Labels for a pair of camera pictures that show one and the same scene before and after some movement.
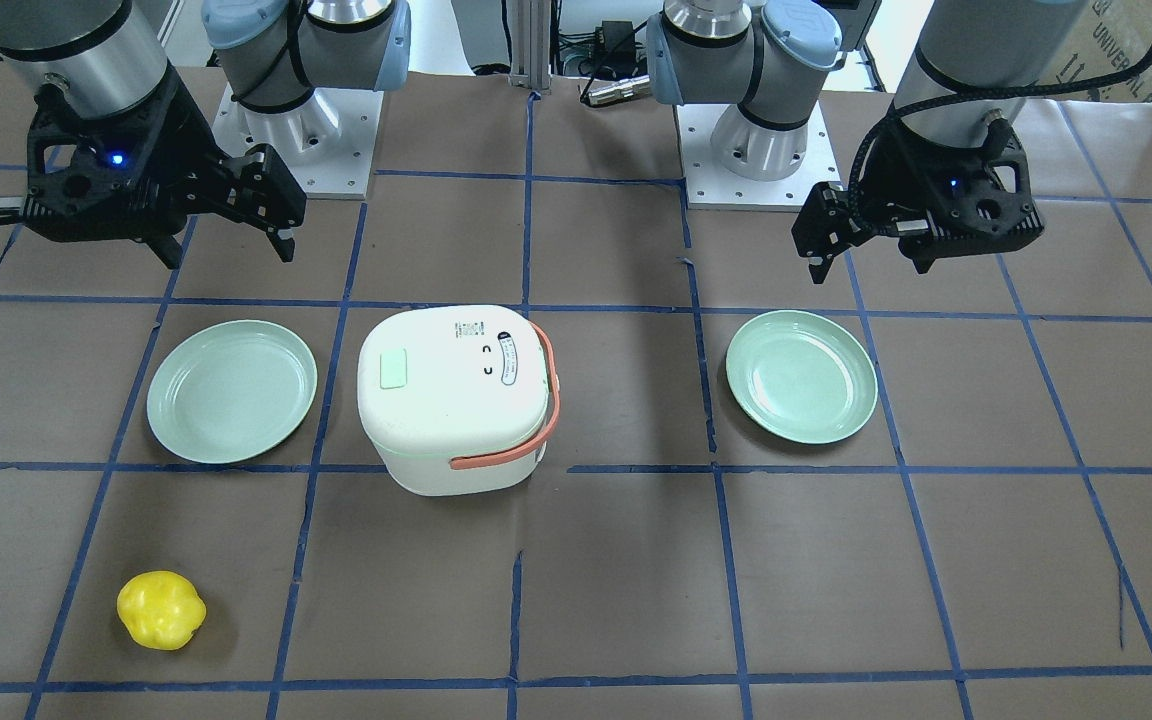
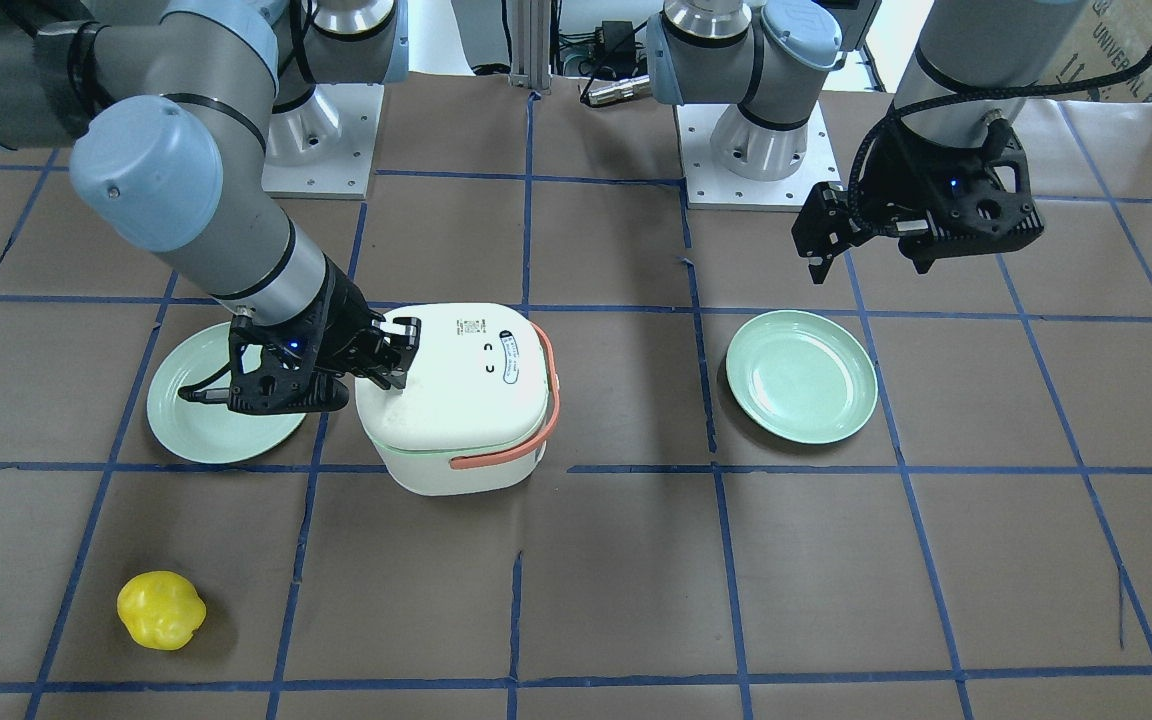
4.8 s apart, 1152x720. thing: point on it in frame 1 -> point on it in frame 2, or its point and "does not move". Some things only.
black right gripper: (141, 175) -> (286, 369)
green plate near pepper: (231, 391) does not move
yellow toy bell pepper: (160, 610) does not move
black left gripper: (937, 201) does not move
